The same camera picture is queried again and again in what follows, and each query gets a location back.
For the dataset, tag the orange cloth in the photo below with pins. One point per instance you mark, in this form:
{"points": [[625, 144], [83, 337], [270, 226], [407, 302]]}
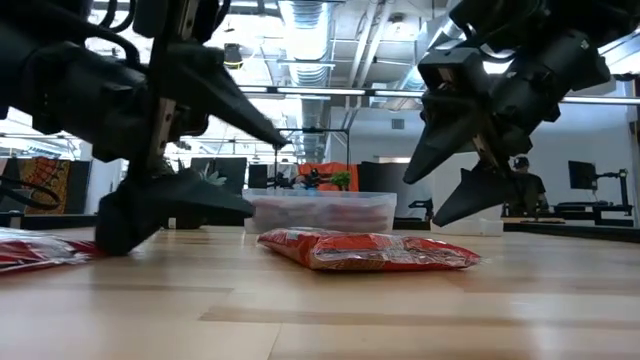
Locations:
{"points": [[327, 175]]}

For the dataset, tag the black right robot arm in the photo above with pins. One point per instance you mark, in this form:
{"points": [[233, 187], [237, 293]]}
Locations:
{"points": [[560, 12]]}

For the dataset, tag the black computer monitor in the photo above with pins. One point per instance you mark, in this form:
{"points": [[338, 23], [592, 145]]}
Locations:
{"points": [[582, 175]]}

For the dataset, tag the translucent plastic bin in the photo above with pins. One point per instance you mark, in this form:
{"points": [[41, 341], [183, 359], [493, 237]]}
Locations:
{"points": [[320, 212]]}

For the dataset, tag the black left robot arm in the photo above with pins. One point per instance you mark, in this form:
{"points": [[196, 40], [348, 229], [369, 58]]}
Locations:
{"points": [[20, 60]]}

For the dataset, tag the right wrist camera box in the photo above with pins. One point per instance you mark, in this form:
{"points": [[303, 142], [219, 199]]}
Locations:
{"points": [[450, 67]]}

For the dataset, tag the person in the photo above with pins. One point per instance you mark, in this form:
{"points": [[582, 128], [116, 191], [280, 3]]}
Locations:
{"points": [[532, 190]]}

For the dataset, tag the black frame stand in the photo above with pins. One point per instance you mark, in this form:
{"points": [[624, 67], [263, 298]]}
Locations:
{"points": [[310, 132]]}

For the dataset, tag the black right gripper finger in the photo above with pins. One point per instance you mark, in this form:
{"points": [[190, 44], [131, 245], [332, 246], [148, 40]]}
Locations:
{"points": [[440, 145], [480, 192]]}

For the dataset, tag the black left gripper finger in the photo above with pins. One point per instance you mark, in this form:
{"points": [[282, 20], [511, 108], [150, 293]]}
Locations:
{"points": [[215, 90], [160, 210]]}

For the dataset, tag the silver ventilation duct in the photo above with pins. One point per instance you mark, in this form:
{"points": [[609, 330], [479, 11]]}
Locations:
{"points": [[309, 40]]}

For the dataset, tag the long ceiling light bar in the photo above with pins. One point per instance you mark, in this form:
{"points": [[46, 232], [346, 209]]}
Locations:
{"points": [[325, 91]]}

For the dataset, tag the green succulent plant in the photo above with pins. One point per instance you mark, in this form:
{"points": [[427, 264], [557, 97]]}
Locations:
{"points": [[212, 176]]}

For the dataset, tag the small green leafy plant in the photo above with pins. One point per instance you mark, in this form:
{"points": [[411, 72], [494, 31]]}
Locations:
{"points": [[341, 180]]}

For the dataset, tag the orange patterned wall art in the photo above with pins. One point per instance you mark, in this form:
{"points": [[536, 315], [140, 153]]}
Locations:
{"points": [[45, 182]]}

